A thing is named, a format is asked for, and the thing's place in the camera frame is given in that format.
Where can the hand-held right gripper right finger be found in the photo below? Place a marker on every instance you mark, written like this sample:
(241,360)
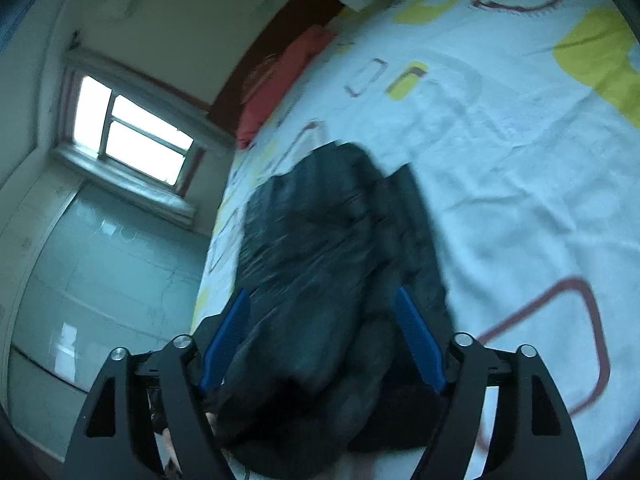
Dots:
(417,335)

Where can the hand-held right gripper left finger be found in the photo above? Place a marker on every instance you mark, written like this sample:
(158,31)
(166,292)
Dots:
(227,340)

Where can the black puffer jacket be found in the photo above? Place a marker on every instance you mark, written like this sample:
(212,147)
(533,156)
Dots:
(330,285)

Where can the bed with patterned sheet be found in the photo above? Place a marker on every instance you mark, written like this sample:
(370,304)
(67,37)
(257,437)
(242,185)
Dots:
(500,160)

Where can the pink pillow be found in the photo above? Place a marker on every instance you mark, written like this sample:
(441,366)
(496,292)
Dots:
(280,85)

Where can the wooden headboard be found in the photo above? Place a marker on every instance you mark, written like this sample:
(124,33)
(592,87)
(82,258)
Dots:
(265,50)

